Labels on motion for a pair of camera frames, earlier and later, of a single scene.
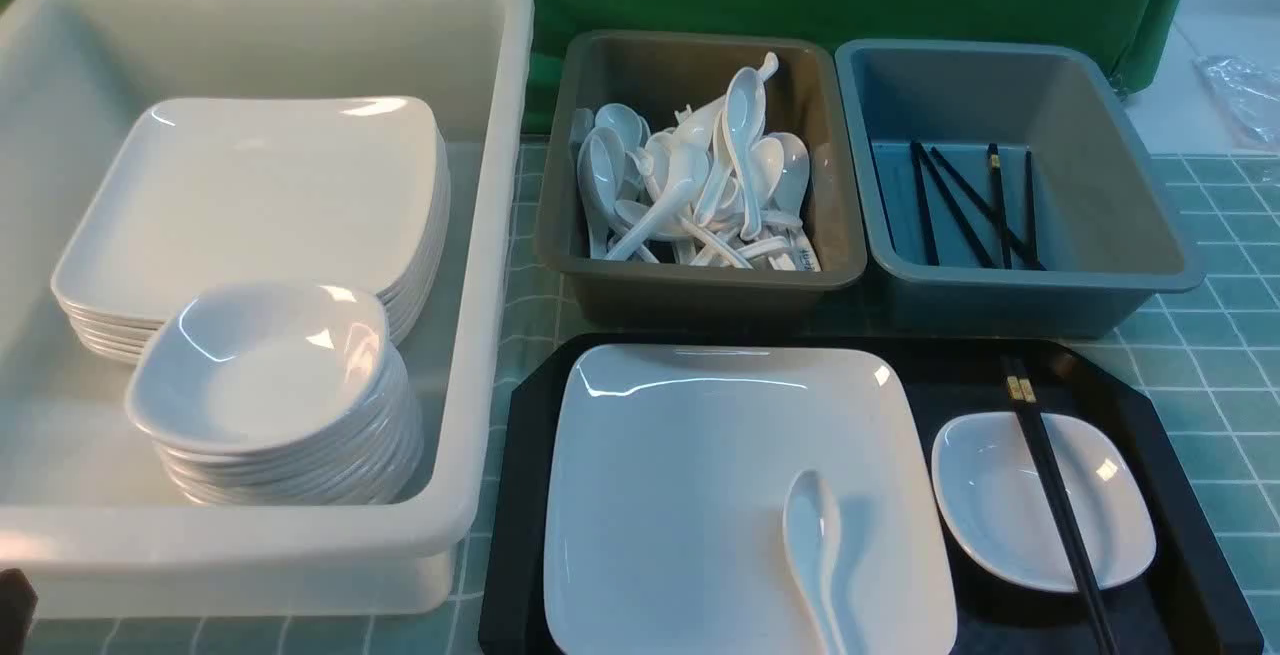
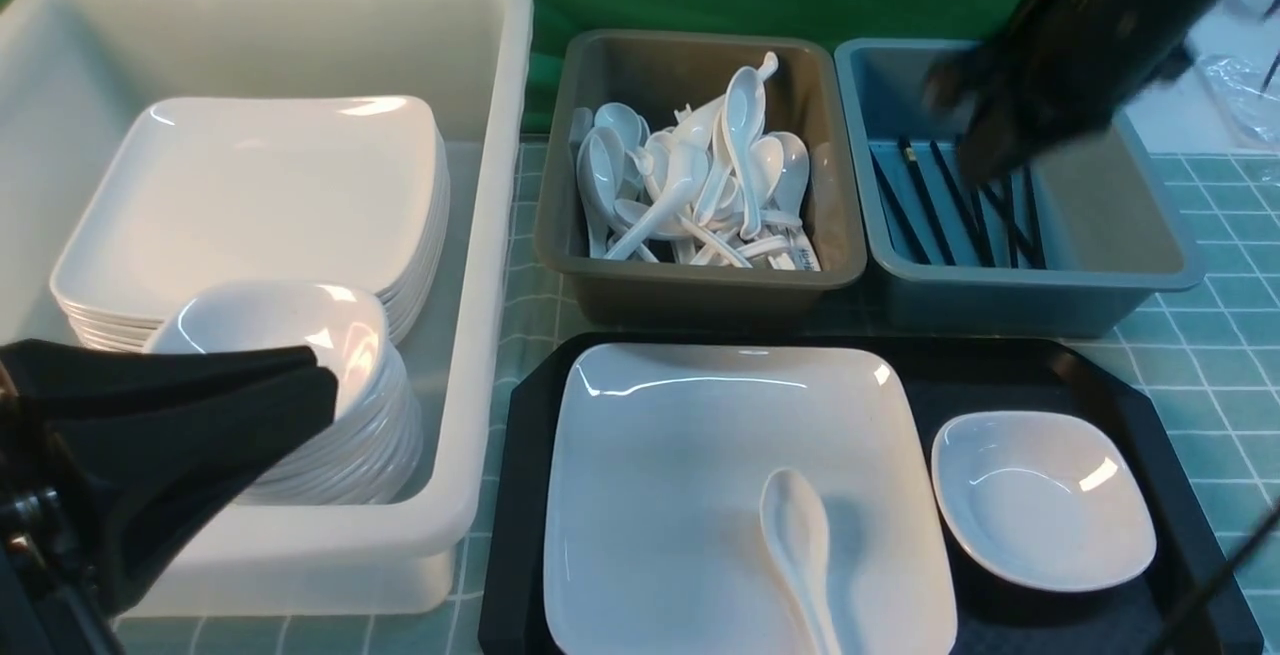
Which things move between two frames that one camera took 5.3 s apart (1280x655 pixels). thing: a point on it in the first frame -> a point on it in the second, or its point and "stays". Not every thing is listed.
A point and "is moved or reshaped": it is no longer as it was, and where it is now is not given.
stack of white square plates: x=351 y=191 stays
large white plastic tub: x=87 y=513 stays
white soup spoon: x=812 y=524 is moved or reshaped
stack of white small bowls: x=281 y=393 stays
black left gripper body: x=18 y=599 -> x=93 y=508
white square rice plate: x=667 y=473 stays
